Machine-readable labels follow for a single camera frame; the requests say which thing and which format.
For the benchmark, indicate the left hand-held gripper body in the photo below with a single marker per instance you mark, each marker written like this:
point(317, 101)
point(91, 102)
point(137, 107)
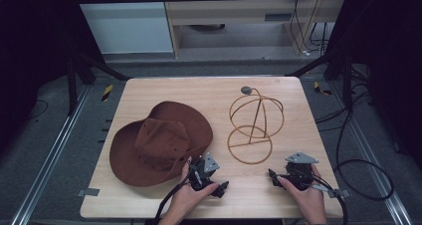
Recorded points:
point(203, 175)

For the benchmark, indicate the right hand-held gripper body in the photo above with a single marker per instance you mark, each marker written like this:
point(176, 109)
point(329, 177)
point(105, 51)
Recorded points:
point(298, 170)

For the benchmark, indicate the brown wide-brim hat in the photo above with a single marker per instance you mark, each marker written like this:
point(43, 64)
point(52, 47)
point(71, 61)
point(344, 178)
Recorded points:
point(159, 142)

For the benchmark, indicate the person's left hand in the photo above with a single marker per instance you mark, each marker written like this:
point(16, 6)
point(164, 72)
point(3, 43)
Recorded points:
point(187, 200)

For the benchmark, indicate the person's right hand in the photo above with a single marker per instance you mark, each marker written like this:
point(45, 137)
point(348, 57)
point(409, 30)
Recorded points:
point(310, 201)

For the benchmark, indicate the yellow black striped tape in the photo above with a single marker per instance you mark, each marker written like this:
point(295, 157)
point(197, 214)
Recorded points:
point(319, 87)
point(107, 92)

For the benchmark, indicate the black metal stand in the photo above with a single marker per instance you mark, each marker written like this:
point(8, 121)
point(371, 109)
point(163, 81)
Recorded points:
point(347, 85)
point(71, 85)

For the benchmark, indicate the black curtain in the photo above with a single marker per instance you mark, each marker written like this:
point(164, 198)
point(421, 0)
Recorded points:
point(36, 52)
point(388, 52)

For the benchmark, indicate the white cabinet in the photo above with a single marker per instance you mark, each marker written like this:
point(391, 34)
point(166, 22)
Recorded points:
point(126, 26)

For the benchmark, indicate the metal floor rail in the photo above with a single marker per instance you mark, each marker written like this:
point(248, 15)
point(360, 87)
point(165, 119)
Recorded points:
point(375, 158)
point(49, 158)

